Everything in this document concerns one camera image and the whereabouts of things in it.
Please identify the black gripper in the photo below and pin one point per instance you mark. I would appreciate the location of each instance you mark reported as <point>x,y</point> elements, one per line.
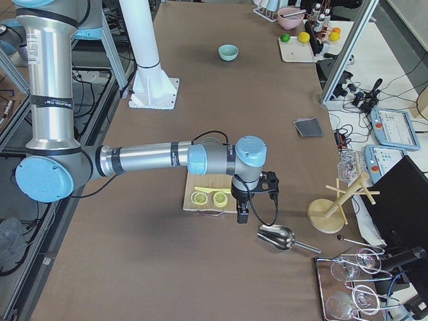
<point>240,194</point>

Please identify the light green bowl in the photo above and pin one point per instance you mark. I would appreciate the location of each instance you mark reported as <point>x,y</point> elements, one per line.
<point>228,52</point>

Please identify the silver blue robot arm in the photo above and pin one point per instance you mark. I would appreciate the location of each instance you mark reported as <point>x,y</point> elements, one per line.
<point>57,164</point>

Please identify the pink bowl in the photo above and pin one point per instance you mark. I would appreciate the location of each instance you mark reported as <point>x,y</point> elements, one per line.
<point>290,17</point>

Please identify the lemon slice near knife tip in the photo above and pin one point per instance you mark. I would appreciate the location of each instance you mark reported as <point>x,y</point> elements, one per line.
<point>220,199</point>

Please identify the bamboo cutting board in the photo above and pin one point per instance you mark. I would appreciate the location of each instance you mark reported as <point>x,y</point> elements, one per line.
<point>209,194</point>

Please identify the metal scoop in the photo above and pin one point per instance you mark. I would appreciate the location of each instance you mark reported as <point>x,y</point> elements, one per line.
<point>283,238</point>

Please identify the yellow plastic knife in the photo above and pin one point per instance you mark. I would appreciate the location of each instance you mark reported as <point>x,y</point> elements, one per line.
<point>212,190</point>

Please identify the wooden cup tree stand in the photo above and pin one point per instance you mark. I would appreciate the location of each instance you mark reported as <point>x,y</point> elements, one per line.
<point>328,216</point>

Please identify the grey folded cloth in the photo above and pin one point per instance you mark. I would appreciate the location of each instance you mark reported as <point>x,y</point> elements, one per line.
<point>308,127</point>

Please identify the clear plastic bag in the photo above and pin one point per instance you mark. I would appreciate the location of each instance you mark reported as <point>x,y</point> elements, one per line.
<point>350,166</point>

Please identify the upper wine glass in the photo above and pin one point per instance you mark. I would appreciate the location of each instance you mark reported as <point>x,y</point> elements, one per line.
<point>362,266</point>

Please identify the wine glass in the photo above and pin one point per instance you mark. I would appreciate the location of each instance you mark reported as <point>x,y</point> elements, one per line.
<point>362,301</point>
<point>362,266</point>

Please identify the lower wine glass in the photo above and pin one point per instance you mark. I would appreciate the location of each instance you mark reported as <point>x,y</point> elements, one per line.
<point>362,301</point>

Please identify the lower teach pendant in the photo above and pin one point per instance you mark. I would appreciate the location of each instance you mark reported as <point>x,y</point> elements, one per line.
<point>380,159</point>

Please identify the teach pendant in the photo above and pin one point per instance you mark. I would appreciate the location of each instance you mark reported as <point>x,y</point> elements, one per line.
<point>380,159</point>
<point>394,128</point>

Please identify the black monitor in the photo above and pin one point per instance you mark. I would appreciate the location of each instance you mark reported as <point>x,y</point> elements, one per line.
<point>400,211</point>

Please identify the beige rabbit tray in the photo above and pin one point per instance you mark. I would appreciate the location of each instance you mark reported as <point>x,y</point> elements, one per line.
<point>294,51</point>

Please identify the upper teach pendant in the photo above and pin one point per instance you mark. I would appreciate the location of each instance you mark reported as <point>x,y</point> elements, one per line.
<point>394,128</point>

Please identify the green lime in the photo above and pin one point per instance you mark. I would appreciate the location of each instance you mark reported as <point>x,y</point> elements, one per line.
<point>285,37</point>

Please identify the yellow lemon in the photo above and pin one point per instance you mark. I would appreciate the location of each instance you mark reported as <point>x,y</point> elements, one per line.
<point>334,37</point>
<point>304,37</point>

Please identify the lemon slice near knife handle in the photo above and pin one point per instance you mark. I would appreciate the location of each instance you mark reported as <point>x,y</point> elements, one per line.
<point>199,198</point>

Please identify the wire glass rack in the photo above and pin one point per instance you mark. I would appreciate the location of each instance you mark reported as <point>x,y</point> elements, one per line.
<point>346,285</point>

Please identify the white pedestal column base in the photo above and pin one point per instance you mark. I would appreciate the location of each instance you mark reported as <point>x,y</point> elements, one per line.
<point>152,88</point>

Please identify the aluminium frame post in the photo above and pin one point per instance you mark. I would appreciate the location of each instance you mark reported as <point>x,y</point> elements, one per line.
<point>366,10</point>

